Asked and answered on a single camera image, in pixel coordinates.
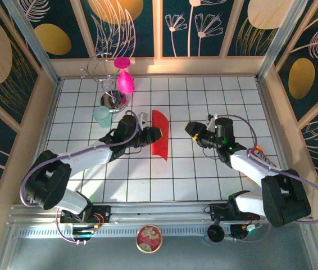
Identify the orange snack bag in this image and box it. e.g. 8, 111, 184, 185
243, 145, 278, 181

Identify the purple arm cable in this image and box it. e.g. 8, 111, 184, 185
216, 114, 318, 243
20, 110, 143, 245

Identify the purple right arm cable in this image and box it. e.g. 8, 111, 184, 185
216, 114, 318, 243

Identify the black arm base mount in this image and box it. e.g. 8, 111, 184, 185
60, 205, 112, 226
205, 204, 261, 223

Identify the pink plastic wine glass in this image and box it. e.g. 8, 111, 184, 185
113, 56, 135, 95

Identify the round red floral tin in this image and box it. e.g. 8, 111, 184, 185
135, 224, 163, 254

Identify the black round cap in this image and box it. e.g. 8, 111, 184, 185
206, 223, 225, 244

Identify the aluminium mounting rail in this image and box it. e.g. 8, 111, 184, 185
7, 199, 314, 226

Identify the chrome wire glass holder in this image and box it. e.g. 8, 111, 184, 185
80, 52, 129, 114

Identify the grey side rail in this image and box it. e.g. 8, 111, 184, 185
256, 78, 298, 200
22, 80, 62, 204

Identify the grey metal tray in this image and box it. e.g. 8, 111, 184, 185
0, 222, 318, 270

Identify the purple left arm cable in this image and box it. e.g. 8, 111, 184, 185
20, 110, 143, 245

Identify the teal translucent plastic cup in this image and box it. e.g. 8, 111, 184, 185
92, 106, 112, 129

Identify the aluminium frame post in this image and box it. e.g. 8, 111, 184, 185
256, 0, 310, 82
3, 0, 62, 85

